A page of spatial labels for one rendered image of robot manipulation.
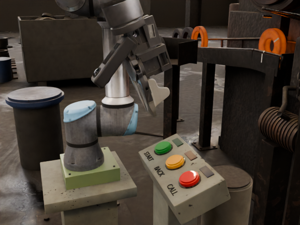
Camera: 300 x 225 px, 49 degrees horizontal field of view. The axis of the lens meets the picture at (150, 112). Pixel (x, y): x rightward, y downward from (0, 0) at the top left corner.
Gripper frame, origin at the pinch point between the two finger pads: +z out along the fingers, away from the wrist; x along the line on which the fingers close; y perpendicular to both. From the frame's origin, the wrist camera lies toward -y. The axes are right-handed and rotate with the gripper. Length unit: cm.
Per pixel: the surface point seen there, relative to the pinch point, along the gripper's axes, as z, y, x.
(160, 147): 9.1, -0.7, -0.3
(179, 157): 9.1, 1.0, -7.8
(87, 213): 43, -27, 39
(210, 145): 91, 54, 112
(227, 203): 26.1, 7.8, -8.6
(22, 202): 52, -58, 85
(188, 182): 9.3, -1.1, -16.3
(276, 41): 20, 75, 55
